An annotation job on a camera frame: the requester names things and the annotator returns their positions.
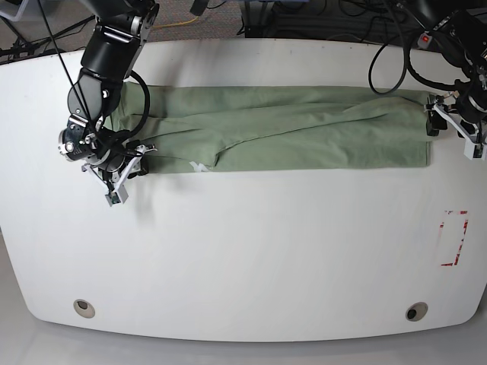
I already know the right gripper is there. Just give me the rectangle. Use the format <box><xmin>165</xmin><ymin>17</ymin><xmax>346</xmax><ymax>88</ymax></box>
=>
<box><xmin>81</xmin><ymin>144</ymin><xmax>156</xmax><ymax>196</ymax></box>

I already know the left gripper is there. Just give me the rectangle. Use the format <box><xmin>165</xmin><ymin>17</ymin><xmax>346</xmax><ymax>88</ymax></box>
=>
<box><xmin>425</xmin><ymin>93</ymin><xmax>486</xmax><ymax>144</ymax></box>

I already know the green T-shirt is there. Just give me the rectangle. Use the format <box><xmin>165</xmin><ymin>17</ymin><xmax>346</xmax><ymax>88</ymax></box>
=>
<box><xmin>100</xmin><ymin>81</ymin><xmax>433</xmax><ymax>176</ymax></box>

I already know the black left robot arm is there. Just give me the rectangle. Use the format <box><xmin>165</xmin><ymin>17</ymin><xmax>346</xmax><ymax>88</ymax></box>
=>
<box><xmin>392</xmin><ymin>1</ymin><xmax>486</xmax><ymax>158</ymax></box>

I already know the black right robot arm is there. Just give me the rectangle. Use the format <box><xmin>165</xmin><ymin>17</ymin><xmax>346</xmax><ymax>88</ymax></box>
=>
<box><xmin>59</xmin><ymin>1</ymin><xmax>159</xmax><ymax>205</ymax></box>

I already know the white power strip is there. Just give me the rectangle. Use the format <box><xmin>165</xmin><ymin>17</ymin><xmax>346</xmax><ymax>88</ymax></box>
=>
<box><xmin>417</xmin><ymin>33</ymin><xmax>433</xmax><ymax>49</ymax></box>

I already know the red tape rectangle marking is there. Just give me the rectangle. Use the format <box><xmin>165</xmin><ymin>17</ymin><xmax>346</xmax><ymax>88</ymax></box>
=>
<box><xmin>436</xmin><ymin>211</ymin><xmax>469</xmax><ymax>267</ymax></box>

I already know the left table grommet hole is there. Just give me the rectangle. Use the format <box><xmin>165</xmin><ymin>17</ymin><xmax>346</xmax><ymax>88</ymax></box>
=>
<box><xmin>73</xmin><ymin>300</ymin><xmax>96</xmax><ymax>319</ymax></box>

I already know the table grommet hole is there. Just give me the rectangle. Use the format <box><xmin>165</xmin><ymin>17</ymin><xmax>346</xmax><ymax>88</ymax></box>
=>
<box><xmin>406</xmin><ymin>302</ymin><xmax>428</xmax><ymax>322</ymax></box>
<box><xmin>73</xmin><ymin>300</ymin><xmax>96</xmax><ymax>319</ymax></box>

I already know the black tripod stand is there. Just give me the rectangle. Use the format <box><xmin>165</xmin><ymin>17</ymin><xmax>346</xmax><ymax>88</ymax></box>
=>
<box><xmin>1</xmin><ymin>15</ymin><xmax>95</xmax><ymax>63</ymax></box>

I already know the right table grommet hole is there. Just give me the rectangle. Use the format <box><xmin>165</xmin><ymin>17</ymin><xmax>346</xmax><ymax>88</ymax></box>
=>
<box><xmin>406</xmin><ymin>302</ymin><xmax>428</xmax><ymax>322</ymax></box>

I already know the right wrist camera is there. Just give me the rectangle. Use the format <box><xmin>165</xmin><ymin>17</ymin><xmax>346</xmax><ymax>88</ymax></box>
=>
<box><xmin>105</xmin><ymin>186</ymin><xmax>129</xmax><ymax>206</ymax></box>

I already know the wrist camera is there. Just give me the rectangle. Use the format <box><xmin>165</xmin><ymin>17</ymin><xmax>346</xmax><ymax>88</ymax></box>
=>
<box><xmin>463</xmin><ymin>140</ymin><xmax>487</xmax><ymax>160</ymax></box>
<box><xmin>105</xmin><ymin>186</ymin><xmax>129</xmax><ymax>206</ymax></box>

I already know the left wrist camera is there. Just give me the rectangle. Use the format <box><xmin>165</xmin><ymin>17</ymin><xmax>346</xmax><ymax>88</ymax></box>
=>
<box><xmin>463</xmin><ymin>140</ymin><xmax>487</xmax><ymax>160</ymax></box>

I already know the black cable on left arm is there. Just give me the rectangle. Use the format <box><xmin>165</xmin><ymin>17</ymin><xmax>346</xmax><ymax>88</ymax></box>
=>
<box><xmin>367</xmin><ymin>0</ymin><xmax>469</xmax><ymax>96</ymax></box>

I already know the yellow cable on floor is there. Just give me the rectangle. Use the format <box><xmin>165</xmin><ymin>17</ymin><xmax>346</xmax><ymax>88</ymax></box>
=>
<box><xmin>154</xmin><ymin>14</ymin><xmax>199</xmax><ymax>31</ymax></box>

